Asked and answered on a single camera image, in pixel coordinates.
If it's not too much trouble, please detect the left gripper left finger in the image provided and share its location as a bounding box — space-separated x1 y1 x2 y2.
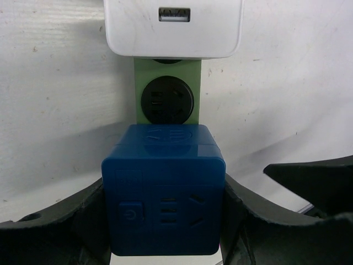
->
1 179 111 264

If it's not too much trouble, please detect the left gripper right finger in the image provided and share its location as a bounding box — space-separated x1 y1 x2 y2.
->
220 175 352 264

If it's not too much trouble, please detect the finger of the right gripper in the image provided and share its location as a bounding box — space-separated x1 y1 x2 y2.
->
263 156 352 216

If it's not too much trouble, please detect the blue cube socket adapter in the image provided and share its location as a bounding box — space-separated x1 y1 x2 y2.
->
101 124 226 256

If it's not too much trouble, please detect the green power strip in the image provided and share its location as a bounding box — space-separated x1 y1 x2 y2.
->
133 59 201 124

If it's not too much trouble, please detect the white USB charger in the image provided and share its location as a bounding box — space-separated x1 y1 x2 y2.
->
104 0 244 60

